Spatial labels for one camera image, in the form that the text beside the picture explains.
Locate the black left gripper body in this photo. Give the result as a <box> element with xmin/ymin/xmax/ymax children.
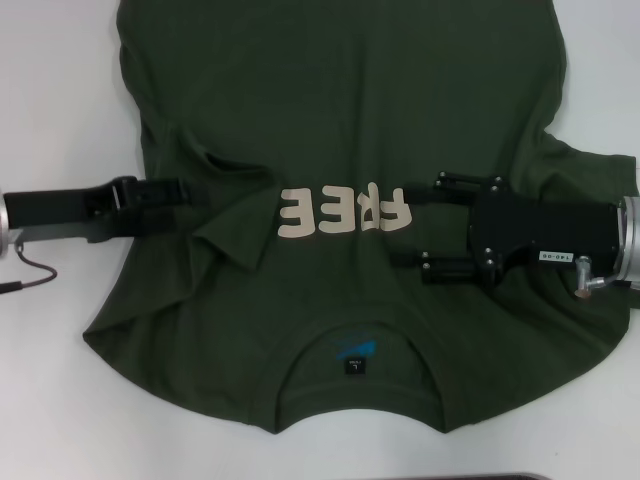
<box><xmin>3</xmin><ymin>174</ymin><xmax>137</xmax><ymax>245</ymax></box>

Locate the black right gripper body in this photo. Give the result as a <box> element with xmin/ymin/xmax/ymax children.
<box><xmin>466</xmin><ymin>174</ymin><xmax>625</xmax><ymax>286</ymax></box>

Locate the dark green FREE t-shirt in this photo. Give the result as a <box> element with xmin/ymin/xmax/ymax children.
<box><xmin>82</xmin><ymin>0</ymin><xmax>640</xmax><ymax>441</ymax></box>

